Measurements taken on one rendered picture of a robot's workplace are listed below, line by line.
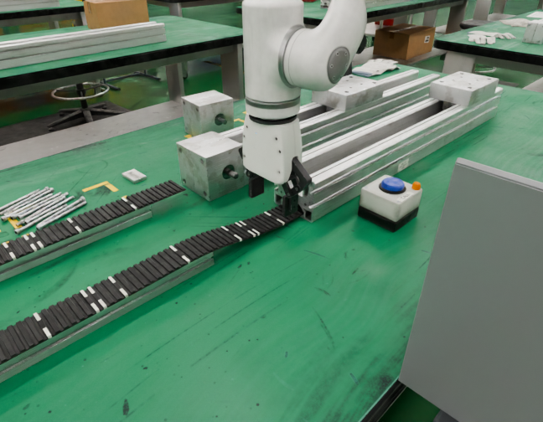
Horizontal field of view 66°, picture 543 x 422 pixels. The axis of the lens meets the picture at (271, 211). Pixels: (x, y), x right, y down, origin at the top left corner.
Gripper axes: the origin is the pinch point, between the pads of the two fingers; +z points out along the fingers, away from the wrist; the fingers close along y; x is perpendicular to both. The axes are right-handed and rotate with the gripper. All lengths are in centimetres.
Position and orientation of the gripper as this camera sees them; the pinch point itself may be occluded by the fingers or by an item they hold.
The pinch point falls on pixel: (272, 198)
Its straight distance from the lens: 73.8
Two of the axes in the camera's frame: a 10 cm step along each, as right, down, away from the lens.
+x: 7.2, -3.7, 5.8
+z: 0.0, 8.4, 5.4
